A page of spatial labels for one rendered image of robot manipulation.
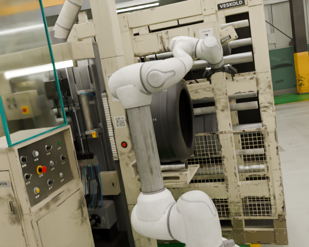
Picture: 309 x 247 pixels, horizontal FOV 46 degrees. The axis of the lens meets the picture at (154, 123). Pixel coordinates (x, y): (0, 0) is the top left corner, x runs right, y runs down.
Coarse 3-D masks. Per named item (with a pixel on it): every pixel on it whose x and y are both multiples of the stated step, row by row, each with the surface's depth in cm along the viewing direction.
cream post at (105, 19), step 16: (96, 0) 233; (112, 0) 238; (96, 16) 235; (112, 16) 235; (96, 32) 237; (112, 32) 234; (112, 48) 236; (112, 64) 238; (112, 96) 243; (112, 112) 246; (128, 128) 245; (128, 144) 247; (128, 160) 250; (128, 176) 252; (128, 192) 255; (128, 208) 258; (144, 240) 259
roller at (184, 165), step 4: (160, 164) 236; (164, 164) 235; (168, 164) 234; (172, 164) 233; (176, 164) 232; (180, 164) 230; (184, 164) 230; (164, 168) 234; (168, 168) 233; (172, 168) 232; (176, 168) 231; (180, 168) 231; (184, 168) 230
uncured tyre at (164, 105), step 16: (160, 96) 219; (176, 96) 221; (160, 112) 215; (176, 112) 217; (192, 112) 258; (160, 128) 215; (176, 128) 216; (192, 128) 257; (160, 144) 219; (176, 144) 219; (192, 144) 248; (160, 160) 231; (176, 160) 229
